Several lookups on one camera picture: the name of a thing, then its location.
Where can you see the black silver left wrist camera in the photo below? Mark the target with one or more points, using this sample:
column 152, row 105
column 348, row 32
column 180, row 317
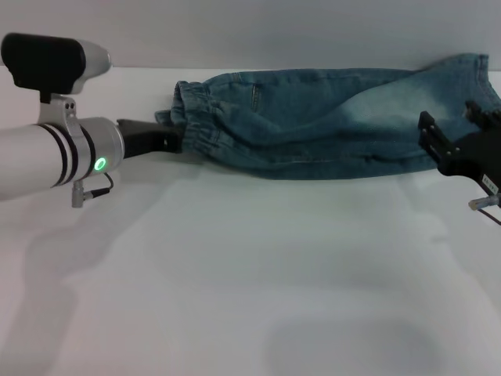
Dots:
column 47, row 62

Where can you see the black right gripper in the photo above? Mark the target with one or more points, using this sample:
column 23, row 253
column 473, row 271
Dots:
column 475, row 160

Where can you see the blue denim shorts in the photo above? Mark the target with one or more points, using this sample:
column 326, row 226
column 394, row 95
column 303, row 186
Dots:
column 313, row 129

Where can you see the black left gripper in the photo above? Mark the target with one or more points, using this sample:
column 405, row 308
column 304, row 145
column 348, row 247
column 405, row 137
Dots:
column 145, row 137

